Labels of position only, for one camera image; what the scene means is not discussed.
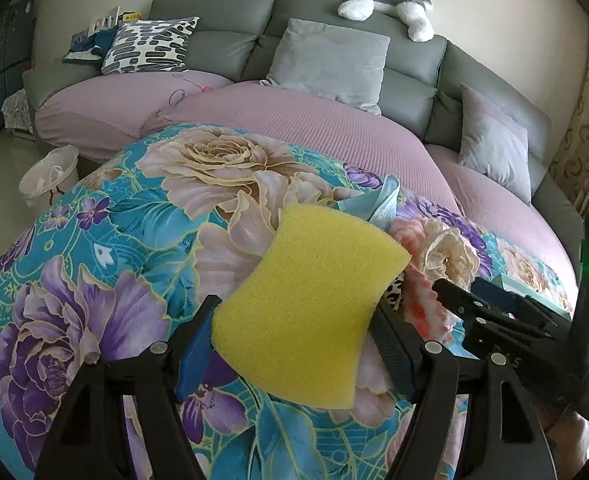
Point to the grey and lilac pillow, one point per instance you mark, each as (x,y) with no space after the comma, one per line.
(494,145)

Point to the dark blue cabinet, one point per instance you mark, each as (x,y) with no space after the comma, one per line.
(7,60)

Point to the teal box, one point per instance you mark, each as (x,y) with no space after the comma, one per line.
(519,282)

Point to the cream scrunchie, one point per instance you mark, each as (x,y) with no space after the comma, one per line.
(454,252)

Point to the white basket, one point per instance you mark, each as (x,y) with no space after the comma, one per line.
(49,175)

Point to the pink scrunchie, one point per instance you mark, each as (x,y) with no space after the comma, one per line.
(424,310)

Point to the blue face mask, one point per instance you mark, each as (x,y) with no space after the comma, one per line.
(382,205)

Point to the mauve sofa cover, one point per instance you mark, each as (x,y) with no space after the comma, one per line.
(324,135)

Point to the patterned beige curtain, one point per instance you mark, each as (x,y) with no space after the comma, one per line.
(584,135)

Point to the person's right forearm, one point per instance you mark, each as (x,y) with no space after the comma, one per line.
(569,435)

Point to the patterned storage box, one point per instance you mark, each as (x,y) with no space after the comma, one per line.
(19,112)

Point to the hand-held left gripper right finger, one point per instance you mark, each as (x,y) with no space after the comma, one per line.
(397,355)

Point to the plain grey pillow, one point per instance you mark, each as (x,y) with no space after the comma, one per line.
(329,65)

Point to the box with white items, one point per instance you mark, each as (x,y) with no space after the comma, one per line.
(112,17)

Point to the dark blue cloth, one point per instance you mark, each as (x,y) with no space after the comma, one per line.
(92,45)

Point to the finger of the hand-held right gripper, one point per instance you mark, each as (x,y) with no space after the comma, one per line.
(499,295)
(494,325)

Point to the grey sofa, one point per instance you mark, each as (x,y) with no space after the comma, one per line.
(234,50)

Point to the floral teal blanket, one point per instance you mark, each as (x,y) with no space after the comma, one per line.
(124,240)

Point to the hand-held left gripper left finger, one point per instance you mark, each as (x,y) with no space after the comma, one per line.
(194,355)

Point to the yellow sponge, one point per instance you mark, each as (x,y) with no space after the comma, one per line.
(309,300)

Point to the black and white patterned pillow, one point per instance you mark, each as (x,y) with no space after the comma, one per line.
(149,45)

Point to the leopard print scrunchie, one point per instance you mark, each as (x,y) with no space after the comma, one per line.
(395,292)

